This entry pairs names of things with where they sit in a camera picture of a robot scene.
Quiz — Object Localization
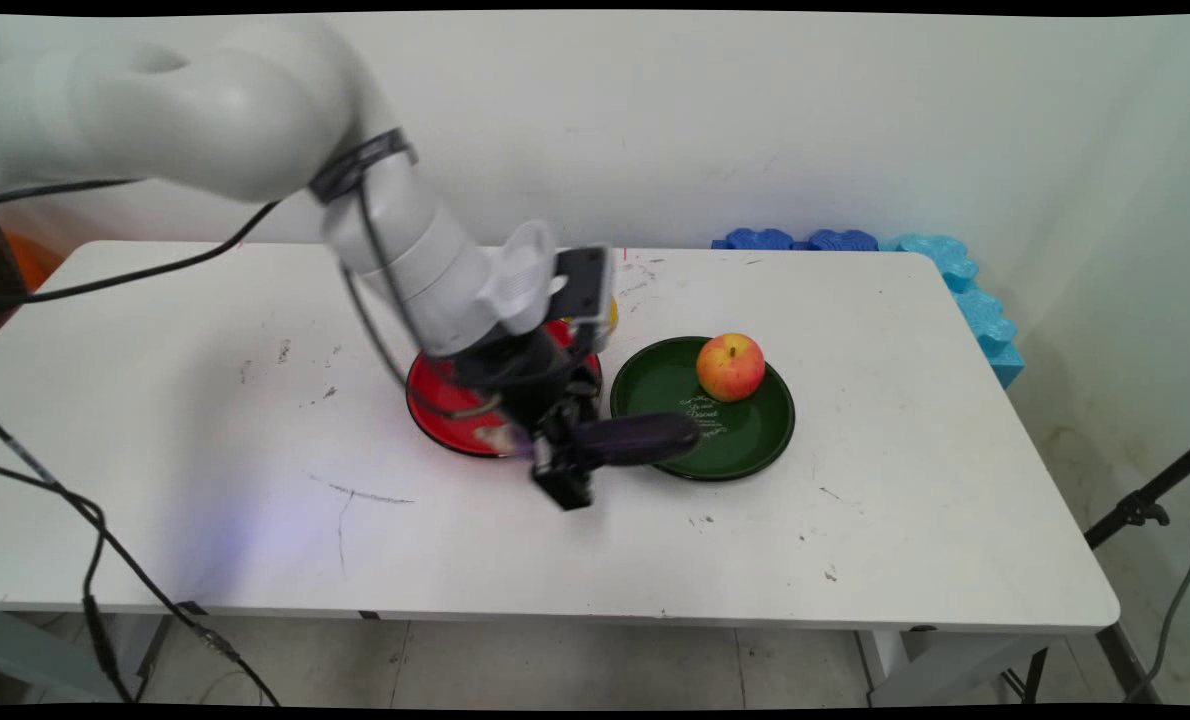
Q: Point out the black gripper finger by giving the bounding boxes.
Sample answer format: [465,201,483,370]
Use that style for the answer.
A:
[530,425,598,513]
[553,375,604,431]

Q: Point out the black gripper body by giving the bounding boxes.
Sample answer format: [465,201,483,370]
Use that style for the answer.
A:
[451,325,604,451]

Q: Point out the purple eggplant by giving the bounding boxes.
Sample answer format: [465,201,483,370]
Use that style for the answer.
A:
[567,411,702,471]

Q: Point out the red round plate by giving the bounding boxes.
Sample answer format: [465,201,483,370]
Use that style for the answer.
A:
[405,318,604,460]

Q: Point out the red yellow apple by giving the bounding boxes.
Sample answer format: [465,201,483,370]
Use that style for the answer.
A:
[696,333,767,404]

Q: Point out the dark green round plate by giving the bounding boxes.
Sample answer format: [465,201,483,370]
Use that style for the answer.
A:
[610,336,796,483]

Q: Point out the dark blue foam mat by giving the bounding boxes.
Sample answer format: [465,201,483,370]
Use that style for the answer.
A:
[712,228,797,252]
[803,229,881,253]

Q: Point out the light blue foam mat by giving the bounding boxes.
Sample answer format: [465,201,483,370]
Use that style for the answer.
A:
[879,233,1027,390]

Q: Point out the white table leg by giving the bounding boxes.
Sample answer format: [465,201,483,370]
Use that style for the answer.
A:
[110,612,174,703]

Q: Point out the orange object behind table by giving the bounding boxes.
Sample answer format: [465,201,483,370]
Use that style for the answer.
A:
[0,231,62,293]

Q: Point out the dark brown object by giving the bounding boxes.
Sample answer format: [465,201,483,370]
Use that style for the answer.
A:
[0,205,32,319]

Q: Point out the black tripod stand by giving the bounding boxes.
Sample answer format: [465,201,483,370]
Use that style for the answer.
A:
[1083,440,1190,703]

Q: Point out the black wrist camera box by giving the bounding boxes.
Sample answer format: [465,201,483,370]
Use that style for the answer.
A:
[553,246,614,353]

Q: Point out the black arm strap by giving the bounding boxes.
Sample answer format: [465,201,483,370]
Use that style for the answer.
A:
[308,128,420,207]

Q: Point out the white table leg frame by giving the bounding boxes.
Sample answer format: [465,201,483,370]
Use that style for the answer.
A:
[853,628,1054,707]

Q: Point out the black floor cable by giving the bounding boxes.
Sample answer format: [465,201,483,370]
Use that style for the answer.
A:
[0,410,283,707]

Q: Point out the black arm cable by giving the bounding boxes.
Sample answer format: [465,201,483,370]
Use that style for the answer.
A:
[0,177,148,207]

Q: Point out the grey hanging cable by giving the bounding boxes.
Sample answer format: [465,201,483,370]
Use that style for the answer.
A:
[1123,484,1190,704]

